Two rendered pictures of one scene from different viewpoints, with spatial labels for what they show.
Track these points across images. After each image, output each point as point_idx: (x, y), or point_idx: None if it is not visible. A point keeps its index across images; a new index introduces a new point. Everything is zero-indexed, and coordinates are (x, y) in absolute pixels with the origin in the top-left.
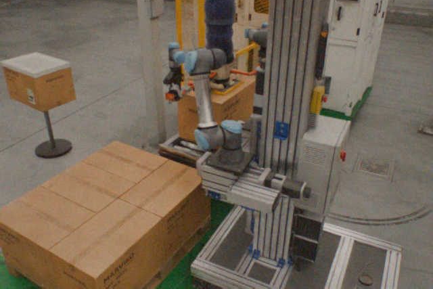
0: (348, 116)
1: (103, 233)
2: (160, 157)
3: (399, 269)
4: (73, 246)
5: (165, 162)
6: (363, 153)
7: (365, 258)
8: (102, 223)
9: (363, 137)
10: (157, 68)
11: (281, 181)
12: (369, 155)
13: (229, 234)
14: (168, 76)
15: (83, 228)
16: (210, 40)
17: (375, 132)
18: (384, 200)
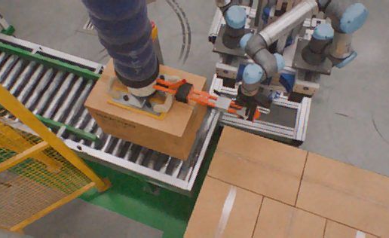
0: (9, 26)
1: (350, 198)
2: (203, 187)
3: None
4: (380, 219)
5: (213, 177)
6: (76, 26)
7: (253, 28)
8: (338, 205)
9: (40, 23)
10: (7, 232)
11: (321, 21)
12: (80, 22)
13: (255, 119)
14: (262, 100)
15: (353, 221)
16: (149, 57)
17: (31, 13)
18: (155, 19)
